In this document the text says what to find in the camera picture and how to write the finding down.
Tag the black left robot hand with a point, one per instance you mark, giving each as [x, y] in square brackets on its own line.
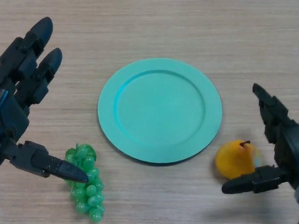
[9, 113]

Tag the green round plate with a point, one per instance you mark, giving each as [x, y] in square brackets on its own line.
[159, 112]

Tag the yellow pear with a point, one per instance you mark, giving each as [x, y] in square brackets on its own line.
[234, 157]

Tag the green grape bunch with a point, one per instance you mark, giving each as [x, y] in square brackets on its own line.
[91, 197]

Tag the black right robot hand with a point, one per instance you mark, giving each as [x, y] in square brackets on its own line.
[290, 141]

